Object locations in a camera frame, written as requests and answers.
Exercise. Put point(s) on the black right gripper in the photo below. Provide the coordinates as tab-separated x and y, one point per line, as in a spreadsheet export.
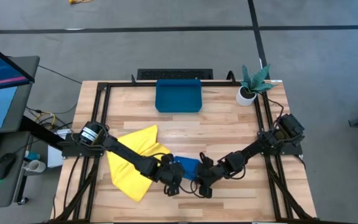
210	175

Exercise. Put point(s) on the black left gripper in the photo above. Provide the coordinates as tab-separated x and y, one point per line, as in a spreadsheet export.
171	174

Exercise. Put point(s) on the blue microfiber towel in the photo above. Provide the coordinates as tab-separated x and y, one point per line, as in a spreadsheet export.
188	166

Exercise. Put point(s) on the yellow microfiber towel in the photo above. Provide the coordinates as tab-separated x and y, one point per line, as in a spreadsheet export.
129	180

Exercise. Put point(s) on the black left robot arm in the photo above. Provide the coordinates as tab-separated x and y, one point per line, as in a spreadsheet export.
126	152

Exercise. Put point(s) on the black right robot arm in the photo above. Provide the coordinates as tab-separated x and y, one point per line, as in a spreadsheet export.
253	149

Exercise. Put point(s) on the blue plastic basket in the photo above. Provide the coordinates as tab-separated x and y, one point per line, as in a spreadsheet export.
179	96

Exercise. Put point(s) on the green plant in white pot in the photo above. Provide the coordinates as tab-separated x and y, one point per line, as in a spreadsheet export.
245	98

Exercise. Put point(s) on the black floor vent grille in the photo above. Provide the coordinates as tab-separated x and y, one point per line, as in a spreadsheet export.
172	74

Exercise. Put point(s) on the white box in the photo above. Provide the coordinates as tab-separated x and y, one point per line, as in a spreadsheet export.
53	158

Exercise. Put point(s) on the white mug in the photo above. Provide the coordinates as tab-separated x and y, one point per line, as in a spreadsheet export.
36	166

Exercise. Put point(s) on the black support beam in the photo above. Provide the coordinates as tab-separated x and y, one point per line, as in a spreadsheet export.
39	132

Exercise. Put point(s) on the teal plastic object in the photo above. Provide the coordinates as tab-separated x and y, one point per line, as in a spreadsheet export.
33	155

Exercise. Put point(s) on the grey computer cart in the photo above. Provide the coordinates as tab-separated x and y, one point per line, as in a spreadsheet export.
23	102

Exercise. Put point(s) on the black computer mouse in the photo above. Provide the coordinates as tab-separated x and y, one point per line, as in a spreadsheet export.
3	165

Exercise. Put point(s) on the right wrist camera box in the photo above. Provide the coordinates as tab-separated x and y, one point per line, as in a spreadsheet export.
206	192

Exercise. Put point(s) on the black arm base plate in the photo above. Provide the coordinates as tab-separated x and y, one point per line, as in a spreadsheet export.
70	152
292	151

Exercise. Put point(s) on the black frame bracket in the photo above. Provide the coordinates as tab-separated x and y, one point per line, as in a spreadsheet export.
133	79
228	77

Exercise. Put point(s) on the black aluminium table frame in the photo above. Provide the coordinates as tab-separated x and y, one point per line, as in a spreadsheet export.
126	84

